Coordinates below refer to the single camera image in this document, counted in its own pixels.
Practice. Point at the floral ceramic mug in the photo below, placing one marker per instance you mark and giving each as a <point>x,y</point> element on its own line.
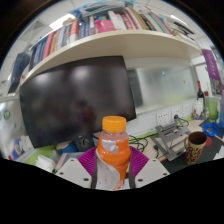
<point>195,150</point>

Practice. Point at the black computer monitor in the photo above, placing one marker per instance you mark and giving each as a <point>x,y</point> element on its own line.
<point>73,100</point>

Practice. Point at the green drinking glass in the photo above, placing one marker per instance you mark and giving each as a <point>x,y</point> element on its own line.
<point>212,110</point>

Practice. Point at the dark wine bottle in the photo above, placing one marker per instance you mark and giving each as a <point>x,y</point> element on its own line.
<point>200,93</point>

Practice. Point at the purple water bottle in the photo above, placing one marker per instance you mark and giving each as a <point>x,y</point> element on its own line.
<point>222,111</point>

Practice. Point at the purple pennant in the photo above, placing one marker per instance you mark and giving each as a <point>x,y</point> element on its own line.
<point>211,65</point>

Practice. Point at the black desk mat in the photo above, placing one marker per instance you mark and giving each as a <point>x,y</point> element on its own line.
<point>208,156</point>

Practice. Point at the orange drink bottle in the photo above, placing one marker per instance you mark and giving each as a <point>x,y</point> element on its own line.
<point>113,153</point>

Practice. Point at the white tissue stack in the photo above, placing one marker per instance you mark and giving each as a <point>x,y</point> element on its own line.
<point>45,164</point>

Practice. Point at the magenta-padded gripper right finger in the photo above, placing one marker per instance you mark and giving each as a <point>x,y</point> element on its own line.
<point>151,171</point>

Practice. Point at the white ceiling light panel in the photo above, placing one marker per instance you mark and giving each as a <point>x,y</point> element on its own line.
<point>63,21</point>
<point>179,20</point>

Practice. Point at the flat round red coaster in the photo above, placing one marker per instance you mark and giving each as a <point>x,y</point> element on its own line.
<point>209,141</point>

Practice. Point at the grey metal laptop stand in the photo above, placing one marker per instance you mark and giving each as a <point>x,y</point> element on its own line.
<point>170,136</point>

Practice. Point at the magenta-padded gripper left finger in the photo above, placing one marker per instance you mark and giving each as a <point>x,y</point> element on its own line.
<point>73,171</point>

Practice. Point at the white ceramic jar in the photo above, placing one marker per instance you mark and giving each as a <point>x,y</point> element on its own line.
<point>198,108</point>

